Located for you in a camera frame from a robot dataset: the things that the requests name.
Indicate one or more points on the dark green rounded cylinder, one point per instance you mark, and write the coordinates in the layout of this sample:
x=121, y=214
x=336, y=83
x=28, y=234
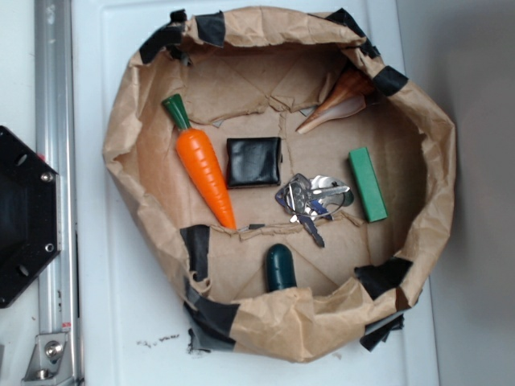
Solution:
x=280, y=270

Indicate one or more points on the brown paper bag bin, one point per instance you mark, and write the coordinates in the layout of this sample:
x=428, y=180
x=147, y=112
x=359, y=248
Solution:
x=259, y=72

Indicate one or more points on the bunch of metal keys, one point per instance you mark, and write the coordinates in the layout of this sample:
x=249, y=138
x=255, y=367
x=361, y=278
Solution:
x=307, y=199

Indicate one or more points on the orange plastic toy carrot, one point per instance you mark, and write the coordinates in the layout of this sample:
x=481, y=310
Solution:
x=199, y=159

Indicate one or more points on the brown conch seashell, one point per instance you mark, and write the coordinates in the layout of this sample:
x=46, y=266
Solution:
x=348, y=97

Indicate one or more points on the black square box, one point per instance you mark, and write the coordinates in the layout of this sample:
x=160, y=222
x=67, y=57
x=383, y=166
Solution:
x=254, y=162

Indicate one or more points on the green rectangular block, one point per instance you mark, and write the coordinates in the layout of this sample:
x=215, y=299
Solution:
x=367, y=184

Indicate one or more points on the metal corner bracket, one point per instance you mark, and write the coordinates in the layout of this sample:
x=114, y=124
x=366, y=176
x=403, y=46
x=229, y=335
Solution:
x=50, y=362

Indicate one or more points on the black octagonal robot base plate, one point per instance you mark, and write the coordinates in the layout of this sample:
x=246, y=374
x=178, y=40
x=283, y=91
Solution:
x=29, y=216

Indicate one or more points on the aluminium frame rail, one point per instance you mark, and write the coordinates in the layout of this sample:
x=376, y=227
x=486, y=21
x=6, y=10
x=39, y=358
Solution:
x=58, y=289

